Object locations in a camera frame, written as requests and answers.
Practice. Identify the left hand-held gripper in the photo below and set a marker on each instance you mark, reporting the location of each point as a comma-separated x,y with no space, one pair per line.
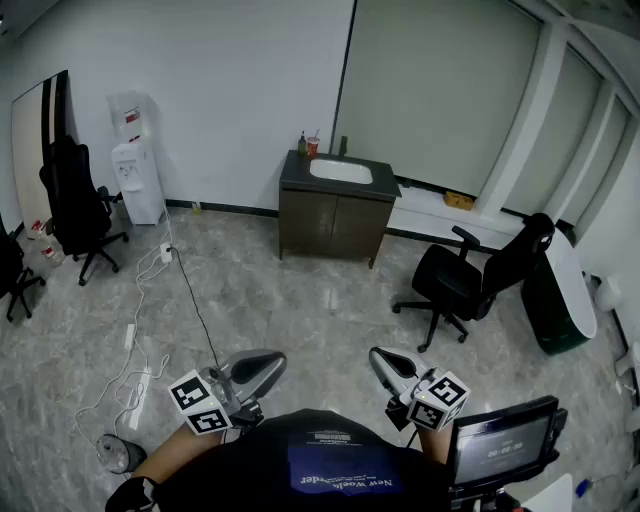
200,400

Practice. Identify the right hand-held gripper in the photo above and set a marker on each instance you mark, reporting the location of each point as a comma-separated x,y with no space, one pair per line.
440,400

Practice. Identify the person's left forearm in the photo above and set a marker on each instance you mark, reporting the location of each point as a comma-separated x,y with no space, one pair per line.
170,450

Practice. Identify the person's right forearm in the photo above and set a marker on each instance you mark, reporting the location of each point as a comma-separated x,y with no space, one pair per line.
433,446

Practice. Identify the dark-topped wooden sink cabinet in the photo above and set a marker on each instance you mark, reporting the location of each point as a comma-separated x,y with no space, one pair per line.
295,177

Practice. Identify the black mesh office chair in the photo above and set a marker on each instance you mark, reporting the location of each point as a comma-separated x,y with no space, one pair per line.
450,285

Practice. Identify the person's black printed shirt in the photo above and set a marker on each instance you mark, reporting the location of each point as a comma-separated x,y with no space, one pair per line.
250,475

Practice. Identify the chest-mounted tablet screen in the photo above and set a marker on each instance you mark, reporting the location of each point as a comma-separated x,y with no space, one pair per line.
500,445

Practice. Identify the black waste bin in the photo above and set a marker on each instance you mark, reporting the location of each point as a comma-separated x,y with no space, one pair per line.
120,454

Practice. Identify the dark green white bathtub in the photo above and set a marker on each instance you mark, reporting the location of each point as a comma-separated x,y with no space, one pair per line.
555,310

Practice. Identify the small yellow object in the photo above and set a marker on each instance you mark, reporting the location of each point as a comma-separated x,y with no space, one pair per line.
196,207

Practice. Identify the small yellow cardboard box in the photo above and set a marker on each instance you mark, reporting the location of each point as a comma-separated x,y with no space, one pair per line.
458,201

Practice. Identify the white table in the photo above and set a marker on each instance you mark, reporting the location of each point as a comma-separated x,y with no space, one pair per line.
550,495

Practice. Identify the white sink basin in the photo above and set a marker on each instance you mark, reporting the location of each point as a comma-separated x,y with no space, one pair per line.
341,171

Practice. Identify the white water dispenser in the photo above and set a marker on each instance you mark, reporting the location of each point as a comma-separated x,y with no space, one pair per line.
137,185

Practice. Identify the small blue object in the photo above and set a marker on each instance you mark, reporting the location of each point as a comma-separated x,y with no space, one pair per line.
582,487

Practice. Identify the red cup with straw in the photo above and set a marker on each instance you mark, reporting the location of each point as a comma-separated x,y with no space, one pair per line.
313,149

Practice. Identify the black faucet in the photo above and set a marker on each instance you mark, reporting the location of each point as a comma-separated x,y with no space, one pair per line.
343,146

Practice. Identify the green soap pump bottle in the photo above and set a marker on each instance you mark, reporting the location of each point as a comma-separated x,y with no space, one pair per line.
302,145

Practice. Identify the clear red-label plastic bottle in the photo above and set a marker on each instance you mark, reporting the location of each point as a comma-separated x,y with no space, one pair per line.
39,231
51,254

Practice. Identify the black padded gaming chair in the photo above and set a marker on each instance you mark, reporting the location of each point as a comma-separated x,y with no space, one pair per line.
75,205

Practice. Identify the wide grey roller blind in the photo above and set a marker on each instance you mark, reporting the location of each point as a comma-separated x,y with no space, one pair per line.
435,90

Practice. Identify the narrow grey roller blind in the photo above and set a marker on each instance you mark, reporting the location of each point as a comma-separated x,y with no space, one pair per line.
555,135
602,170

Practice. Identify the plastic-wrapped water jug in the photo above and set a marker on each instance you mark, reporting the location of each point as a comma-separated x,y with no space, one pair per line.
129,115

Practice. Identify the light wooden board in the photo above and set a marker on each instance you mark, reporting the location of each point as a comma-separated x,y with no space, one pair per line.
30,165

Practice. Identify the dark wooden board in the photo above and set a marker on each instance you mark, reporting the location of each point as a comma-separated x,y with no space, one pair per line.
59,110

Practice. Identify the black monitor mount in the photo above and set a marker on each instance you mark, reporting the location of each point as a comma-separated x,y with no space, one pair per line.
475,500

